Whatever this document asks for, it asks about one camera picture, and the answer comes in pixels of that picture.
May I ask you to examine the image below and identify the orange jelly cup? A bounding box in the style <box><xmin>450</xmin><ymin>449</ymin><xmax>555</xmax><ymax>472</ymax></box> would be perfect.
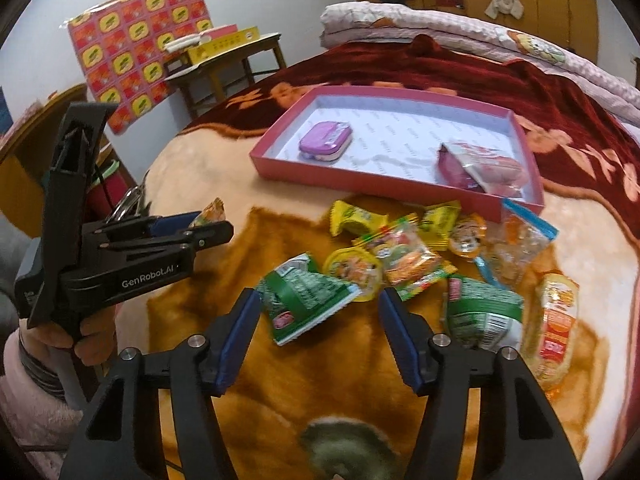
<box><xmin>448</xmin><ymin>214</ymin><xmax>487</xmax><ymax>259</ymax></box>

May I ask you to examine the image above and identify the burger gummy packet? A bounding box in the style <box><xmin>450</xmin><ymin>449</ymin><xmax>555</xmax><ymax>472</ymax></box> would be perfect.
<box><xmin>352</xmin><ymin>214</ymin><xmax>457</xmax><ymax>301</ymax></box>

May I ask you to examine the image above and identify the pink sausage snack packet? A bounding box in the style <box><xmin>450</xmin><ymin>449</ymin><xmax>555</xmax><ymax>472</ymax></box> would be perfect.
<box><xmin>437</xmin><ymin>141</ymin><xmax>528</xmax><ymax>197</ymax></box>

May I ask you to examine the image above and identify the orange rice cracker packet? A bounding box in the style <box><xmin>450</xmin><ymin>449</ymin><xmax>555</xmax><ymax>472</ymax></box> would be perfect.
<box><xmin>521</xmin><ymin>273</ymin><xmax>579</xmax><ymax>391</ymax></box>

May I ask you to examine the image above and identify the green snack packet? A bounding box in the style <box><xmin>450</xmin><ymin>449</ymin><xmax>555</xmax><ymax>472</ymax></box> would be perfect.
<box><xmin>442</xmin><ymin>275</ymin><xmax>524</xmax><ymax>352</ymax></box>
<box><xmin>257</xmin><ymin>252</ymin><xmax>361</xmax><ymax>347</ymax></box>

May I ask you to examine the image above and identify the wooden side table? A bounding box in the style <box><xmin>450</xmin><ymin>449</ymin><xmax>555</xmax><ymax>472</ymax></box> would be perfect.
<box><xmin>166</xmin><ymin>32</ymin><xmax>286</xmax><ymax>120</ymax></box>

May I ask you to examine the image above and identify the white cloth on wardrobe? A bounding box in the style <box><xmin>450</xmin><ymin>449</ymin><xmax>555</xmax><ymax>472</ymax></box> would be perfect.
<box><xmin>485</xmin><ymin>0</ymin><xmax>524</xmax><ymax>20</ymax></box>

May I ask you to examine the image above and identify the red floral plush blanket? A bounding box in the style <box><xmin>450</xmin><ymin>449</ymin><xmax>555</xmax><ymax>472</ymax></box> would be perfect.
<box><xmin>117</xmin><ymin>35</ymin><xmax>639</xmax><ymax>479</ymax></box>

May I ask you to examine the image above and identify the metal clip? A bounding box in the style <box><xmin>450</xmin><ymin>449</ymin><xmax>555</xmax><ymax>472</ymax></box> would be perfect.
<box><xmin>105</xmin><ymin>185</ymin><xmax>150</xmax><ymax>224</ymax></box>

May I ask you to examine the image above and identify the blue clear biscuit packet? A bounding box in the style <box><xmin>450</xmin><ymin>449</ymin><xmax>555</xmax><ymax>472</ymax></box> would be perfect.
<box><xmin>474</xmin><ymin>198</ymin><xmax>559</xmax><ymax>289</ymax></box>

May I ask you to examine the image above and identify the yellow green candy packet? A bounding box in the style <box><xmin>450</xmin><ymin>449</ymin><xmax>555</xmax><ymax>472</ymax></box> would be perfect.
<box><xmin>419</xmin><ymin>200</ymin><xmax>461</xmax><ymax>250</ymax></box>

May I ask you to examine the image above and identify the yellow box on table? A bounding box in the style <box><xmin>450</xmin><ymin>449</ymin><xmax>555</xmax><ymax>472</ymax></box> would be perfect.
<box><xmin>186</xmin><ymin>26</ymin><xmax>260</xmax><ymax>65</ymax></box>

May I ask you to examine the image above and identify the pink cardboard tray box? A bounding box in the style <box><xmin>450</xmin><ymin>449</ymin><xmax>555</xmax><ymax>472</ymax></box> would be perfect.
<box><xmin>250</xmin><ymin>86</ymin><xmax>544</xmax><ymax>221</ymax></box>

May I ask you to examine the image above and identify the person's left hand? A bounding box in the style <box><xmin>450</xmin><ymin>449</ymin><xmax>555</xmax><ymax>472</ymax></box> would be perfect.
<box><xmin>20</xmin><ymin>304</ymin><xmax>122</xmax><ymax>370</ymax></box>

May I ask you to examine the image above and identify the folded pink quilt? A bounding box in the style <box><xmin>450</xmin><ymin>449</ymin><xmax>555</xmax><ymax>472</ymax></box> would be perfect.
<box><xmin>320</xmin><ymin>1</ymin><xmax>639</xmax><ymax>127</ymax></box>

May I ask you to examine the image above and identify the yellow jelly cup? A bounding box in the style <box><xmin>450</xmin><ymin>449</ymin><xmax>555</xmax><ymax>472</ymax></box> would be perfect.
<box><xmin>322</xmin><ymin>247</ymin><xmax>384</xmax><ymax>302</ymax></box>

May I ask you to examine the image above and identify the purple candy tin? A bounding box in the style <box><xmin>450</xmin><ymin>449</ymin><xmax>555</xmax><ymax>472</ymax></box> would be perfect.
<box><xmin>298</xmin><ymin>122</ymin><xmax>352</xmax><ymax>162</ymax></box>

